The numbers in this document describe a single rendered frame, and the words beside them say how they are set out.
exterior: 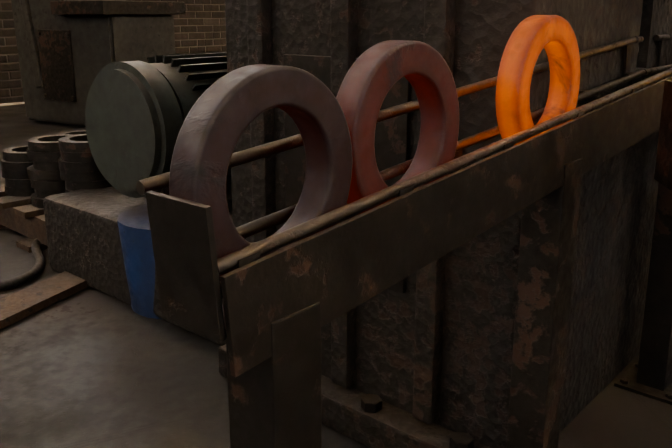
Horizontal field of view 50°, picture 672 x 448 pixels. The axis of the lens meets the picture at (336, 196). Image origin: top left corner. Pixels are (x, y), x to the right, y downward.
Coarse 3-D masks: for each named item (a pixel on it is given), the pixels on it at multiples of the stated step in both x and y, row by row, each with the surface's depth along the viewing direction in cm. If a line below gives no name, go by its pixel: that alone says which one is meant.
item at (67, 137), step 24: (48, 144) 248; (72, 144) 230; (24, 168) 264; (48, 168) 250; (72, 168) 232; (96, 168) 233; (0, 192) 275; (24, 192) 268; (48, 192) 252; (0, 216) 275; (24, 216) 248; (24, 240) 257
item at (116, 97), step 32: (128, 64) 193; (160, 64) 202; (192, 64) 202; (224, 64) 211; (96, 96) 203; (128, 96) 192; (160, 96) 189; (192, 96) 197; (96, 128) 206; (128, 128) 195; (160, 128) 189; (96, 160) 209; (128, 160) 198; (160, 160) 192; (96, 192) 231; (128, 192) 205; (160, 192) 204; (64, 224) 220; (96, 224) 207; (64, 256) 224; (96, 256) 210; (96, 288) 215; (128, 288) 202
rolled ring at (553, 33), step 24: (528, 24) 90; (552, 24) 92; (528, 48) 88; (552, 48) 97; (576, 48) 98; (504, 72) 89; (528, 72) 89; (552, 72) 100; (576, 72) 100; (504, 96) 89; (528, 96) 90; (552, 96) 101; (576, 96) 101; (504, 120) 90; (528, 120) 91
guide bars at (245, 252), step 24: (552, 120) 94; (504, 144) 84; (432, 168) 75; (456, 168) 77; (384, 192) 68; (408, 192) 71; (336, 216) 63; (264, 240) 57; (288, 240) 59; (240, 264) 55
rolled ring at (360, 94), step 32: (384, 64) 68; (416, 64) 72; (352, 96) 67; (384, 96) 69; (448, 96) 77; (352, 128) 66; (448, 128) 78; (416, 160) 79; (448, 160) 79; (352, 192) 70
